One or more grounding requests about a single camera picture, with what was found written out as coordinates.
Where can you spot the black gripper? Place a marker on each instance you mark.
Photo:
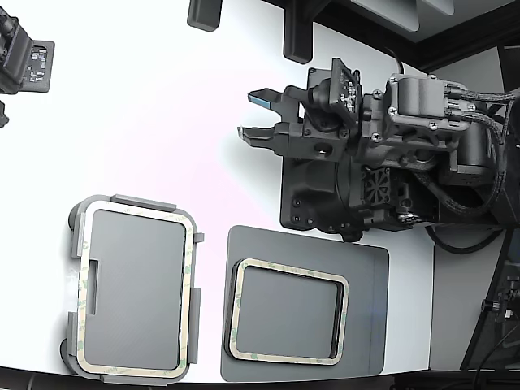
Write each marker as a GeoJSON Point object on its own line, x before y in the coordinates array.
{"type": "Point", "coordinates": [321, 146]}

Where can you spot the beige adhesive liner frame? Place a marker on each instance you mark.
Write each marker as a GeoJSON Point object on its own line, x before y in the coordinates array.
{"type": "Point", "coordinates": [83, 337]}

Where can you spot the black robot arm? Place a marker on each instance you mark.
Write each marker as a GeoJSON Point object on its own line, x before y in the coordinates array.
{"type": "Point", "coordinates": [426, 105]}

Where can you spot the gray 3D printed tray box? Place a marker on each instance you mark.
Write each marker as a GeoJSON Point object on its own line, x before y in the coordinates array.
{"type": "Point", "coordinates": [134, 284]}

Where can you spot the gray slanted panel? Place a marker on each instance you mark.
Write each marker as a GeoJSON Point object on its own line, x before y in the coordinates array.
{"type": "Point", "coordinates": [390, 12]}

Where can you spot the black table border ledge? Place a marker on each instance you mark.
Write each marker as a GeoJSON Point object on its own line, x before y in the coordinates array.
{"type": "Point", "coordinates": [447, 40]}

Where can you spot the dark flat panel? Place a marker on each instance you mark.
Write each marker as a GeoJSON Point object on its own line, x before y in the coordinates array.
{"type": "Point", "coordinates": [510, 69]}

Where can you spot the small black plastic part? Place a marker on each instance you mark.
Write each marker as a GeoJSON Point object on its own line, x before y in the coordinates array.
{"type": "Point", "coordinates": [3, 115]}

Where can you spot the black equipment stand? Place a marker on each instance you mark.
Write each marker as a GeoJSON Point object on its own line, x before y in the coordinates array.
{"type": "Point", "coordinates": [499, 308]}

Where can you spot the wrist camera with circuit board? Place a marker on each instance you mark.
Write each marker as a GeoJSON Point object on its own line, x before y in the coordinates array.
{"type": "Point", "coordinates": [345, 89]}

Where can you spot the long black bracket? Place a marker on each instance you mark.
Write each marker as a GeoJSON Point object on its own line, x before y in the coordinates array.
{"type": "Point", "coordinates": [298, 36]}

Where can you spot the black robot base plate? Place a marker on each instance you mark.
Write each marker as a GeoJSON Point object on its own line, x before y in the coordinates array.
{"type": "Point", "coordinates": [300, 211]}

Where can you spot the short black bracket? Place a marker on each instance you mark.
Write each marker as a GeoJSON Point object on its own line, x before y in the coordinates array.
{"type": "Point", "coordinates": [203, 14]}

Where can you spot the gray flat base plate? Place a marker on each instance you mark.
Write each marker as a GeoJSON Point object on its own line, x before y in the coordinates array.
{"type": "Point", "coordinates": [365, 292]}

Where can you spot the black camera module with board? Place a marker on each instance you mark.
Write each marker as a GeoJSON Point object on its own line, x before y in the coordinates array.
{"type": "Point", "coordinates": [16, 61]}

